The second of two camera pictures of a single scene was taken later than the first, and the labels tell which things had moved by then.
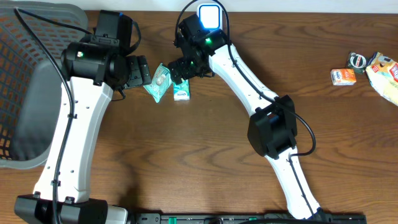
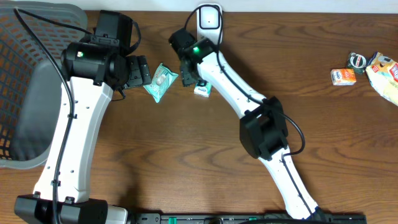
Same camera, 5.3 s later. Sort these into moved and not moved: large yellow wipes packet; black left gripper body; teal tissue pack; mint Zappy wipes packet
Moved: teal tissue pack
Not moved: mint Zappy wipes packet; large yellow wipes packet; black left gripper body
